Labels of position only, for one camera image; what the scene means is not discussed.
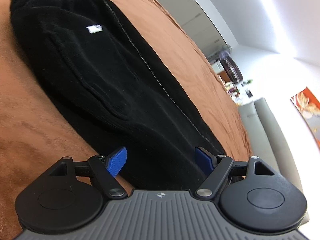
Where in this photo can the orange wall painting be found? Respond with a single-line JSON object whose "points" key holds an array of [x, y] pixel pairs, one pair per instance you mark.
{"points": [[306, 107]]}

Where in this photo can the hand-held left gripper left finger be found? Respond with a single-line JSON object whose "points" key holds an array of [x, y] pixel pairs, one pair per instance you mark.
{"points": [[117, 160]]}

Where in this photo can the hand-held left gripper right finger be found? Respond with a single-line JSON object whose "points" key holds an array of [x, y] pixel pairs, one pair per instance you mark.
{"points": [[202, 158]]}

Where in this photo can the brown blanket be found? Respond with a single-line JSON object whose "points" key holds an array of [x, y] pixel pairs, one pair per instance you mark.
{"points": [[30, 120]]}

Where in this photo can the black pants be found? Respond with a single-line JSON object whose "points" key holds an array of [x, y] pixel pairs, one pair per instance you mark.
{"points": [[105, 87]]}

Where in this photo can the grey padded headboard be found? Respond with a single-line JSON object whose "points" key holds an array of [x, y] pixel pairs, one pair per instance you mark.
{"points": [[265, 135]]}

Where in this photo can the cluttered desk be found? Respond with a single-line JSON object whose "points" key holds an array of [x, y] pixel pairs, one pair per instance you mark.
{"points": [[240, 90]]}

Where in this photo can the grey wardrobe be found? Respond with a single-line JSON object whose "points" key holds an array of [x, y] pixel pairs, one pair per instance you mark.
{"points": [[192, 10]]}

